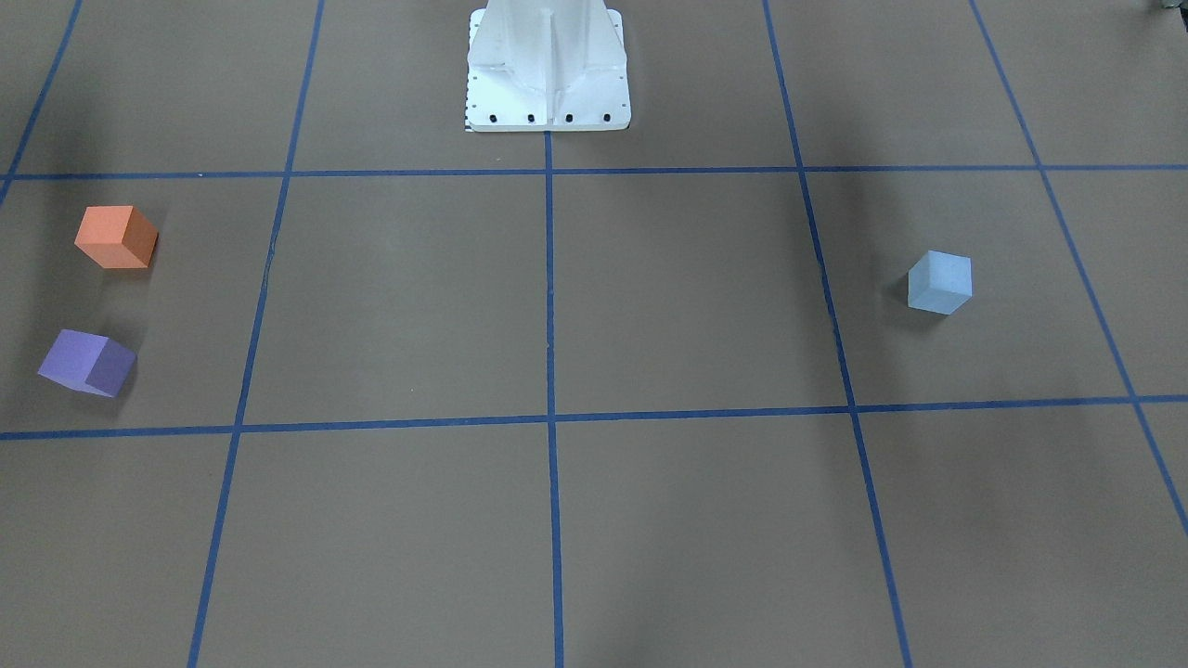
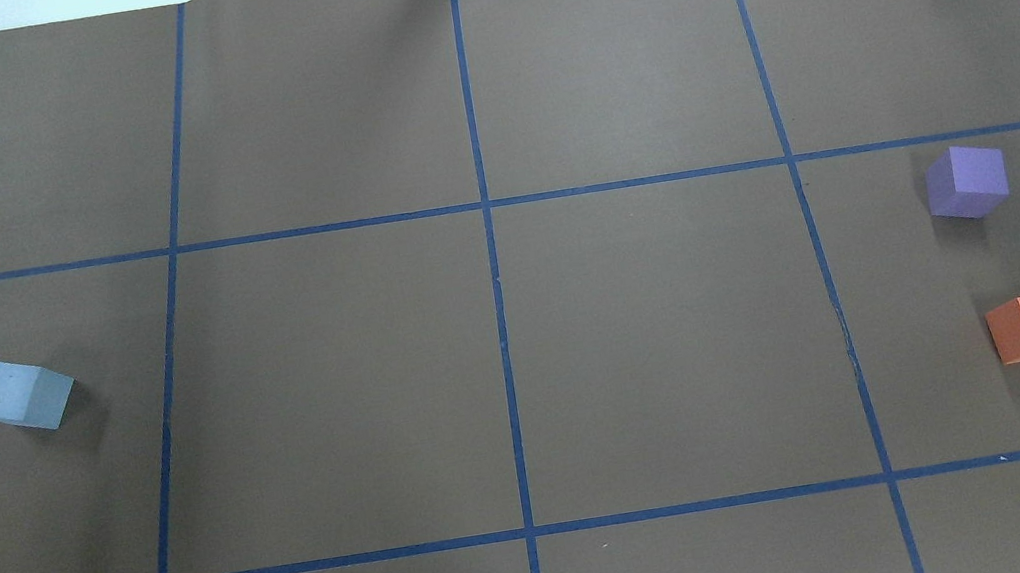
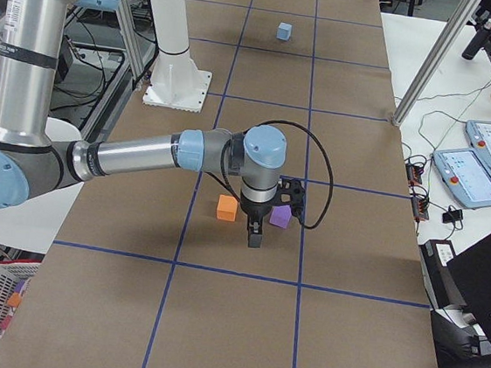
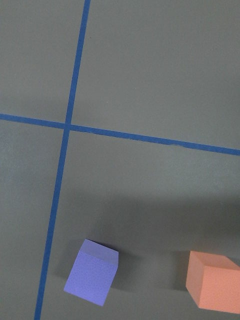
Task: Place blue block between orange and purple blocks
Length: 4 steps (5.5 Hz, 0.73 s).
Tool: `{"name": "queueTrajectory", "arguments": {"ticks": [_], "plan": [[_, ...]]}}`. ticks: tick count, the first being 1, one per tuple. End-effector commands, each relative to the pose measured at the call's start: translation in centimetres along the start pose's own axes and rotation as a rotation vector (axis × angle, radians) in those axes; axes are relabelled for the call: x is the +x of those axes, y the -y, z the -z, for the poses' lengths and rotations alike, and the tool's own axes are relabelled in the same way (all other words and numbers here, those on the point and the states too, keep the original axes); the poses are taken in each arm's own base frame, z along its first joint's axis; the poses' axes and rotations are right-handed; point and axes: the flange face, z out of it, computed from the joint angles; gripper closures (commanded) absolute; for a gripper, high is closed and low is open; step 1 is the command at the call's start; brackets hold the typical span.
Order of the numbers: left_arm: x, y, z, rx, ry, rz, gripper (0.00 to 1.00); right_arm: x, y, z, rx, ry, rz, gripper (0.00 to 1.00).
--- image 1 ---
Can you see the light blue foam block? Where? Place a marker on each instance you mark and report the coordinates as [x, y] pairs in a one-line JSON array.
[[940, 283]]

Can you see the orange foam block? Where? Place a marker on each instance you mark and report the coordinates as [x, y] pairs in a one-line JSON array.
[[117, 237]]

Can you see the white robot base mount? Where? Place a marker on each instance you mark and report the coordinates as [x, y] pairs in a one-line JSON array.
[[546, 66]]

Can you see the purple foam block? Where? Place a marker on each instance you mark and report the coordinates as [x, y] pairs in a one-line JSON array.
[[88, 363]]

